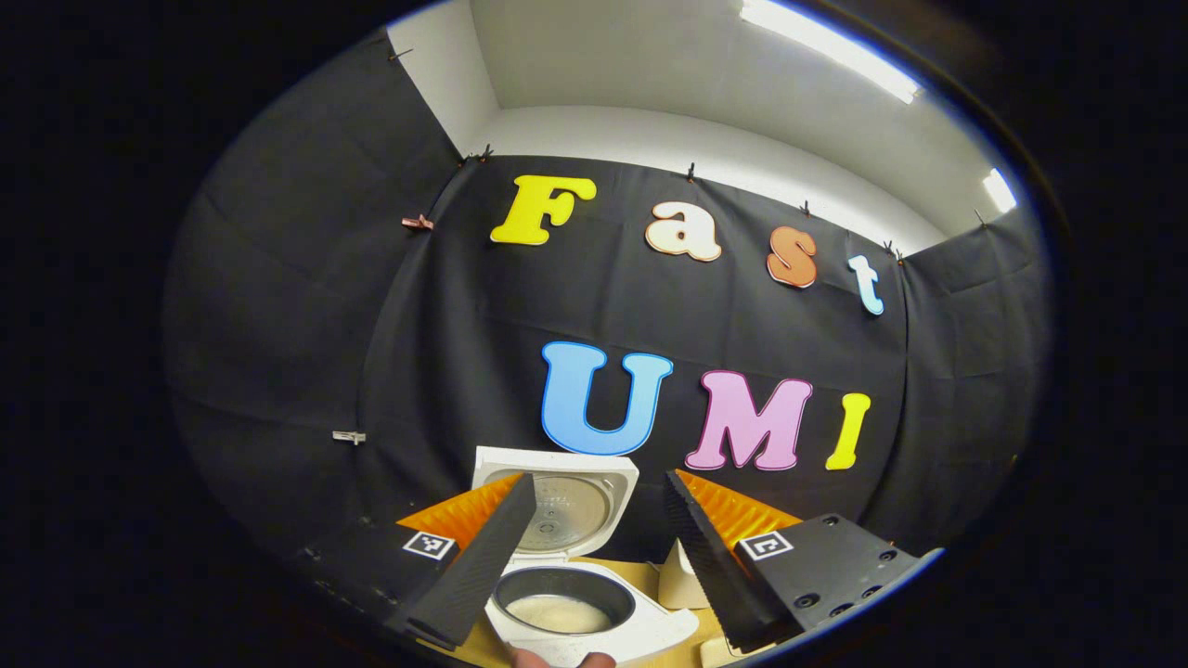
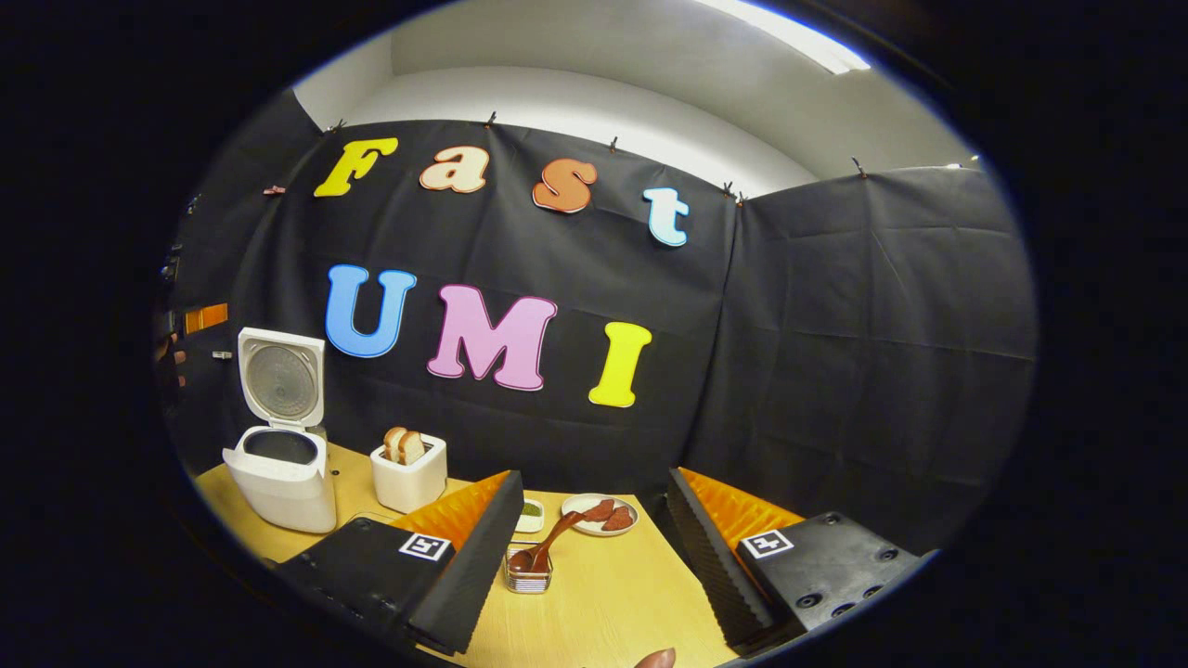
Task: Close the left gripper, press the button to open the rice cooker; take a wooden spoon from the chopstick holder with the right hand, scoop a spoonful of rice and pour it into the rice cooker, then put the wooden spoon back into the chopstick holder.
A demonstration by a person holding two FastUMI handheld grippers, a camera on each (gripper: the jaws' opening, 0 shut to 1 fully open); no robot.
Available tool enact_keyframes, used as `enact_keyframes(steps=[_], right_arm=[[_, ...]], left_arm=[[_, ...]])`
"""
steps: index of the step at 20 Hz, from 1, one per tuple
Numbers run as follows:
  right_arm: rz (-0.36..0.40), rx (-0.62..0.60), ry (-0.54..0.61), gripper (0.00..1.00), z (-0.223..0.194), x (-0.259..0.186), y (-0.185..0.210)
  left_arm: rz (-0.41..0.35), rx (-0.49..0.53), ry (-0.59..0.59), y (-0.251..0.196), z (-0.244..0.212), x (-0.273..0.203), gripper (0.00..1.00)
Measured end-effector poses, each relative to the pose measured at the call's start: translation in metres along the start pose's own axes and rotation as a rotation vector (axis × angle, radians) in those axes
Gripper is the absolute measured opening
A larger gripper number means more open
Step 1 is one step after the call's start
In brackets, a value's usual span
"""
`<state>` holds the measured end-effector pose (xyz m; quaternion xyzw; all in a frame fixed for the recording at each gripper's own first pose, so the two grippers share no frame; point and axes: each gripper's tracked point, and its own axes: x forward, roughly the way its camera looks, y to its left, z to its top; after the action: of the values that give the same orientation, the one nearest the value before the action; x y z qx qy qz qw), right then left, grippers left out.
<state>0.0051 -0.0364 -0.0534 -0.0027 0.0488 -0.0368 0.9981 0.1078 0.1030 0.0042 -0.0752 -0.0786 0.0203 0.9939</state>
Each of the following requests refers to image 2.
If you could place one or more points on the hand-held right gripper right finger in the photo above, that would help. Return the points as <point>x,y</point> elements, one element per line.
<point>715,557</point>

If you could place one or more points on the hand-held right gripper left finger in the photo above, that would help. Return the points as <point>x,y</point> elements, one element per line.
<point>464,575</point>

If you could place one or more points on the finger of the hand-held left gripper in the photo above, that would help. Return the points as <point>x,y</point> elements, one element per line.
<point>206,317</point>

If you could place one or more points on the brown wooden spoon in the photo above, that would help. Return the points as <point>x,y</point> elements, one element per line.
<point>557,533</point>

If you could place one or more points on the white rice cooker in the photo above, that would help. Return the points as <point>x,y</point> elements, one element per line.
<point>278,496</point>

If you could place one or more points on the white divided grain dish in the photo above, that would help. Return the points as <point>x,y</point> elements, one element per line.
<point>531,512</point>

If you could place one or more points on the red meat slice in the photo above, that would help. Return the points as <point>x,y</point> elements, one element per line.
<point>600,509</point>
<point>619,520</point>

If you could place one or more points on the white toaster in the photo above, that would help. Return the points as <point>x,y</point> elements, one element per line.
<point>408,484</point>

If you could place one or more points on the round white plate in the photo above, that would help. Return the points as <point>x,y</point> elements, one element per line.
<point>574,506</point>

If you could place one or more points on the toasted bread slice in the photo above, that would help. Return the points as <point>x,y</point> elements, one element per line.
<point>393,443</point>
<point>413,448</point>

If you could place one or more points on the black backdrop cloth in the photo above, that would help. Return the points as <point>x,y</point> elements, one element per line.
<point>575,269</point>

